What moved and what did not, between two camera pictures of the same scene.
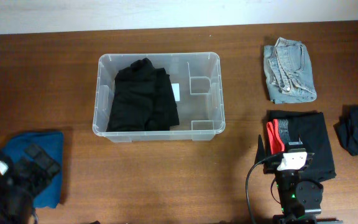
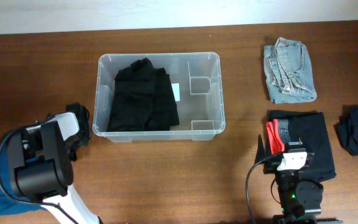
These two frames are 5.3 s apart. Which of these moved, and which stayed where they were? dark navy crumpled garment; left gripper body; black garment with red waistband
Moved: left gripper body
Stayed: dark navy crumpled garment; black garment with red waistband
